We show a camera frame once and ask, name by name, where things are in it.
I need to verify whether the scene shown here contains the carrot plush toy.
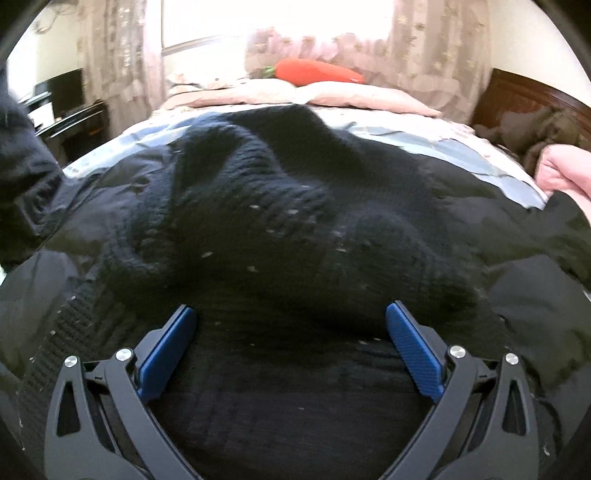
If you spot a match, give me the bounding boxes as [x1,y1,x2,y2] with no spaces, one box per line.
[262,58,368,87]

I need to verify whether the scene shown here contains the dark wooden headboard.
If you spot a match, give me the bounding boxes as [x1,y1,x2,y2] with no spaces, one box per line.
[468,68,591,139]

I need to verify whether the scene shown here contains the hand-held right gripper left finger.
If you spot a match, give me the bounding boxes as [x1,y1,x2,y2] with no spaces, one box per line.
[44,305,204,480]

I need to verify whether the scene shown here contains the light blue bed sheet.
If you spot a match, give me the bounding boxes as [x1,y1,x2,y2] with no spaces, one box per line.
[62,107,550,210]

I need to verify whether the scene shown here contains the beige floral curtain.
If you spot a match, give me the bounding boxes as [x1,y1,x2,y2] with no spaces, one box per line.
[76,0,492,139]

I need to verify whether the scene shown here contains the black knit sweater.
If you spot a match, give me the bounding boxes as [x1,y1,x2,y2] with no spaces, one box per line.
[18,102,561,480]

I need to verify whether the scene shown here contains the pink quilt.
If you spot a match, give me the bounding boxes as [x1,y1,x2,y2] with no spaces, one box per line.
[161,76,441,118]

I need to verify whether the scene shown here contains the olive green garment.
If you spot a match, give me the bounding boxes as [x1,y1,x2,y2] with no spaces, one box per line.
[475,105,591,174]

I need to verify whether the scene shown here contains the black desk with monitor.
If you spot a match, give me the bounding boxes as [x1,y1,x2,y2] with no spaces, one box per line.
[21,68,112,164]

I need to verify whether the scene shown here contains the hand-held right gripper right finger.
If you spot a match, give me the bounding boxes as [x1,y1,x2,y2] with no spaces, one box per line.
[381,301,540,480]

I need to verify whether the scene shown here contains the black puffer jacket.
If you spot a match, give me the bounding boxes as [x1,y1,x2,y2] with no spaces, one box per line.
[0,148,591,480]

